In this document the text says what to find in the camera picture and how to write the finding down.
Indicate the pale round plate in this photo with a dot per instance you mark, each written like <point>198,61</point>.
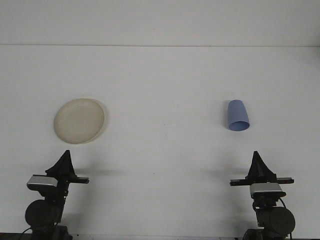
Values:
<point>77,122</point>

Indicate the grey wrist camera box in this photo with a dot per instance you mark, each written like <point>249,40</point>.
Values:
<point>266,188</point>
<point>41,182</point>

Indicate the pale blue cup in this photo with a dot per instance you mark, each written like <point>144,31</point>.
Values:
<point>237,112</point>

